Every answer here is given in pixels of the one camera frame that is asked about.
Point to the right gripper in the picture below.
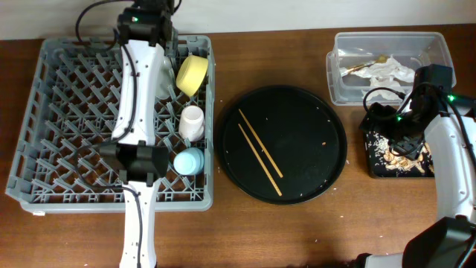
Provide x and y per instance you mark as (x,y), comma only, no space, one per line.
(410,148)

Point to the yellow bowl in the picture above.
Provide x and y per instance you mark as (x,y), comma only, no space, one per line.
(191,74)

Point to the food scraps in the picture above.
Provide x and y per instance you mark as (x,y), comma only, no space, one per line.
(383,163)

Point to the grey round plate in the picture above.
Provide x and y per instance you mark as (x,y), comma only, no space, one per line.
(166,79)

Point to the white napkin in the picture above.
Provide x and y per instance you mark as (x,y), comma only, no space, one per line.
(392,74)

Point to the gold foil wrapper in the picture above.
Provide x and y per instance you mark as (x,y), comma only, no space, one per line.
(347,70)

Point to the pink cup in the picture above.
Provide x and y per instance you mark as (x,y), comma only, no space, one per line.
(192,123)

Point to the wooden chopstick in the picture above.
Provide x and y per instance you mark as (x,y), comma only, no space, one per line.
(257,156)
(261,144)

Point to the blue cup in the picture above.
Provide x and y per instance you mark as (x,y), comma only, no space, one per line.
(189,162)

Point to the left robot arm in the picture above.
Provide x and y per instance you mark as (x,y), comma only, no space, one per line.
(145,30)

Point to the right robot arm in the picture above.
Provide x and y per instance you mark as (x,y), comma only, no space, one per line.
(432,114)

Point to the grey dishwasher rack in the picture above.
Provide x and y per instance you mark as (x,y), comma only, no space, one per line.
(74,100)

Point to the black rectangular tray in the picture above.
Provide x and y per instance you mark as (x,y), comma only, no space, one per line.
(408,158)

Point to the clear plastic bin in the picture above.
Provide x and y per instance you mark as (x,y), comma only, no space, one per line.
(412,50)

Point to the round black tray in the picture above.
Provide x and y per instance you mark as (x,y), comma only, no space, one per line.
(302,133)

